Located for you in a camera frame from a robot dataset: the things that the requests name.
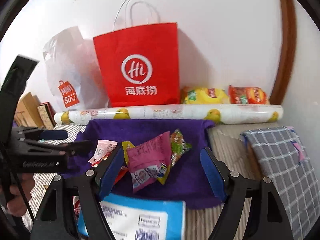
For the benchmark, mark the pink yellow snack bag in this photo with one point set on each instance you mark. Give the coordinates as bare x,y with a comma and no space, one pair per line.
150,161

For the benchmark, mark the grey checked folded cloth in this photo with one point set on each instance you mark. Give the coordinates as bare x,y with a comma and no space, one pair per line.
283,158

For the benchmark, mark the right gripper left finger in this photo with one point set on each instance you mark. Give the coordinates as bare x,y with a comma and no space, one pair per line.
55,218

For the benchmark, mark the brown door frame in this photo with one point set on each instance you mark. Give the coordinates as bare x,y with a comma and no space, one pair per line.
287,52

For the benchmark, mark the yellow chips bag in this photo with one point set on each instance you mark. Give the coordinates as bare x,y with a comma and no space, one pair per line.
202,95

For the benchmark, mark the red small snack packet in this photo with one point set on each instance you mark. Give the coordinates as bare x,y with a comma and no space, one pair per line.
120,173

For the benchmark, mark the red paper shopping bag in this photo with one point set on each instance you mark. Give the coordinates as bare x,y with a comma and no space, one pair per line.
140,64

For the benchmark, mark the pink panda snack bag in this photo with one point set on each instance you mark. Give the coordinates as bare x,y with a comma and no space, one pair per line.
77,206

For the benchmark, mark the patterned book box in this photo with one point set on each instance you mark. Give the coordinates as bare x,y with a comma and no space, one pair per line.
46,113

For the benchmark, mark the pale pink small packet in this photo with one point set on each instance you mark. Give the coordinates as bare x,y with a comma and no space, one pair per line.
103,150

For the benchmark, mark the blue tissue box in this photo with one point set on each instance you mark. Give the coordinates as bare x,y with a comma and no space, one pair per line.
133,218

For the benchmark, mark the rolled pear-print tablecloth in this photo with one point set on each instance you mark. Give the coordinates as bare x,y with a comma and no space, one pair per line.
218,113

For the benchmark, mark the green triangular snack packet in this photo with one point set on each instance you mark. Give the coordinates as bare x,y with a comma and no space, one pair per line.
178,146

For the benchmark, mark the orange chips bag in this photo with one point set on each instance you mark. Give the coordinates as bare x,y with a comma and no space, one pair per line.
247,95

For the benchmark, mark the wooden headboard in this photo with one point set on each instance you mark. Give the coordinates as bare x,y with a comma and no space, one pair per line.
27,114

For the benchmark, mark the purple towel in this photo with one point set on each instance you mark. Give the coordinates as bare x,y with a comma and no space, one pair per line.
186,181

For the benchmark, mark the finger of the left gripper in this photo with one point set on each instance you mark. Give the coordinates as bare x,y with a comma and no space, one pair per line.
41,134
71,148

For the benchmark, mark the person left hand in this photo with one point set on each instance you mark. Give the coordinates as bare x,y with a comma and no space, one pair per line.
17,206

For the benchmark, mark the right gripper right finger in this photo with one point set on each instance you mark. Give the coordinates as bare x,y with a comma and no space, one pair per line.
267,216

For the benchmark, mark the white plastic Miniso bag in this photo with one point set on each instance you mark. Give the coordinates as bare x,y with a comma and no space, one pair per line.
73,72

